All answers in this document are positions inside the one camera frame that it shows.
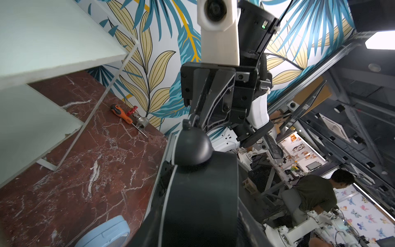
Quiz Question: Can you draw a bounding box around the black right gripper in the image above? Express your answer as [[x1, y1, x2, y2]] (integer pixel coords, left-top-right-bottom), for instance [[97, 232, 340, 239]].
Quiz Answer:
[[180, 62, 273, 147]]

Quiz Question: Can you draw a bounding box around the black twin-bell alarm clock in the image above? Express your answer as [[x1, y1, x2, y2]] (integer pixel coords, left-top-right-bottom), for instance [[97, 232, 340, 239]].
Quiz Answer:
[[129, 120, 271, 247]]

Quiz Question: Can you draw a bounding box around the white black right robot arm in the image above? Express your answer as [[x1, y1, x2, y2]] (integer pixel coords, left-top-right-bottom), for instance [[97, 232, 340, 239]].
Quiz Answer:
[[172, 1, 280, 165]]

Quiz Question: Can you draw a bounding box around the white two-tier shelf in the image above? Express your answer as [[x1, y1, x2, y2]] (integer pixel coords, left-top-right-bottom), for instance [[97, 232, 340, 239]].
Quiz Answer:
[[1, 1, 134, 186]]

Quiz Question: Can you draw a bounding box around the person in green shirt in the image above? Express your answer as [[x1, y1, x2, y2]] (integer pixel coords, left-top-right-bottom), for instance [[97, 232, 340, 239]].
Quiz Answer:
[[292, 169, 355, 226]]

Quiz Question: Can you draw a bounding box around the light blue square clock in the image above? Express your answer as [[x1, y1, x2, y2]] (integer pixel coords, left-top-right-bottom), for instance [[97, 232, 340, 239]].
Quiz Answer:
[[75, 215, 130, 247]]

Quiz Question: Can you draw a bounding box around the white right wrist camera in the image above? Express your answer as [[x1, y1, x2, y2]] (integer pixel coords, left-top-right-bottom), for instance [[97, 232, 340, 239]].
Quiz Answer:
[[197, 0, 241, 66]]

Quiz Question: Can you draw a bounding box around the orange handled screwdriver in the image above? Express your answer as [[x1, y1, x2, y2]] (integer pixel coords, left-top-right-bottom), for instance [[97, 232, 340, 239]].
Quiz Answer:
[[110, 104, 147, 137]]

